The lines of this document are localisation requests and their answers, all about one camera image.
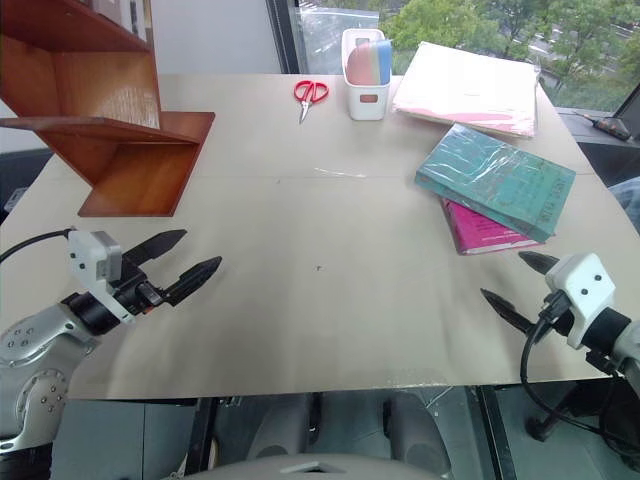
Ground teal plastic wrapped book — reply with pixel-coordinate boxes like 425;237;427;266
414;122;578;242

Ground dark screen panel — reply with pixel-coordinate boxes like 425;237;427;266
614;81;640;142

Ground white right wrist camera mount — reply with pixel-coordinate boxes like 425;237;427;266
543;252;618;350

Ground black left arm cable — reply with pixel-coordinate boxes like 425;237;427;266
0;228;76;264

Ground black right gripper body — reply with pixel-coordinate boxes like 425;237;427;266
536;291;572;337

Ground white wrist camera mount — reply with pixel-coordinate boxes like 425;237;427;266
66;229;137;327
543;252;618;350

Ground dark window frame post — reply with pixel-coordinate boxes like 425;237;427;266
264;0;307;76

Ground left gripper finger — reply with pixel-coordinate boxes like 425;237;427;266
166;255;224;308
121;228;189;267

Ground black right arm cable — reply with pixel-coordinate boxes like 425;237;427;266
519;299;640;457

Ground pink foam sheet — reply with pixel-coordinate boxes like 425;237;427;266
345;41;382;86

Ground white plastic storage bin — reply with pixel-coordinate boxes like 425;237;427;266
341;27;393;122

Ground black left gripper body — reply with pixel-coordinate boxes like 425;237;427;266
106;258;176;318

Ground red handled scissors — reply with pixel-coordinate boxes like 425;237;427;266
292;79;331;126

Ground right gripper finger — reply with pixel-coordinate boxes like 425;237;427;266
479;287;540;335
517;250;561;276

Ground wooden shelf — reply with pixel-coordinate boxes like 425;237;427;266
0;0;217;219

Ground black table frame bar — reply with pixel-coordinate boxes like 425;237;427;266
478;384;517;480

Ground clear tape strip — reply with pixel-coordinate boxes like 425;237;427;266
313;166;370;180

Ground grey robot torso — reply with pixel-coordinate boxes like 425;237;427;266
188;451;442;480

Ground blue foam sheet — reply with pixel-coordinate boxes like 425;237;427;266
376;39;393;85

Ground grey blue rounded object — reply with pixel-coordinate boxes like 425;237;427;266
608;176;640;232

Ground black orange small device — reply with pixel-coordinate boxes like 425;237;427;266
593;116;633;142

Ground wrapped pink white paper stack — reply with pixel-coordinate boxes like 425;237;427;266
390;40;543;141

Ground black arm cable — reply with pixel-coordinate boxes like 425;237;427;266
519;299;640;457
0;228;76;264

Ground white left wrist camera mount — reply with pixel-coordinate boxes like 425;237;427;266
66;229;137;327

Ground magenta book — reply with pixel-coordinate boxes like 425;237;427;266
441;198;545;257

